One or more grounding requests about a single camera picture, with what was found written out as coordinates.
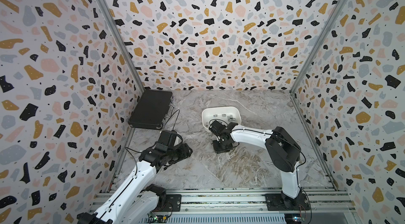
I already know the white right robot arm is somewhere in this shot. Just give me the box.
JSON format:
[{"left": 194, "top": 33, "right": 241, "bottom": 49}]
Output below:
[{"left": 208, "top": 120, "right": 310, "bottom": 210}]

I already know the black tool case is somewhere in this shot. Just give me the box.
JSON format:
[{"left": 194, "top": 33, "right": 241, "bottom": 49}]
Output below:
[{"left": 128, "top": 90, "right": 173, "bottom": 130}]

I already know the white plastic storage box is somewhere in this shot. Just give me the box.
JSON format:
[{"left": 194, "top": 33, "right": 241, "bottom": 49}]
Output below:
[{"left": 201, "top": 107, "right": 242, "bottom": 132}]

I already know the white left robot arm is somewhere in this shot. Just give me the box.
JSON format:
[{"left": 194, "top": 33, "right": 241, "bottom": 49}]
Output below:
[{"left": 78, "top": 130, "right": 193, "bottom": 224}]

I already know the chrome socket pair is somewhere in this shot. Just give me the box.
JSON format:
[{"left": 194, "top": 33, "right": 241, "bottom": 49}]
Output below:
[{"left": 228, "top": 115, "right": 236, "bottom": 121}]

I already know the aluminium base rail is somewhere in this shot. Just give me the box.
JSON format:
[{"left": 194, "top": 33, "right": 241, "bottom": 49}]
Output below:
[{"left": 88, "top": 187, "right": 358, "bottom": 224}]

